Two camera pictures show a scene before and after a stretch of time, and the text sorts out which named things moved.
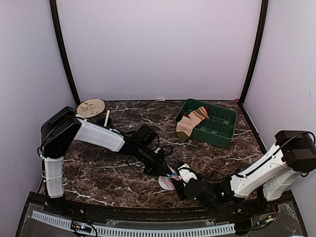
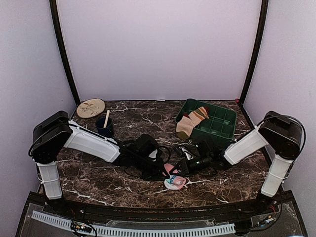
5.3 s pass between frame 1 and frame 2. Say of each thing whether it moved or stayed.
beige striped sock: stayed
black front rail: stayed
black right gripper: moved
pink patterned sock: moved
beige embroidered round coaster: stayed
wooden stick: stayed
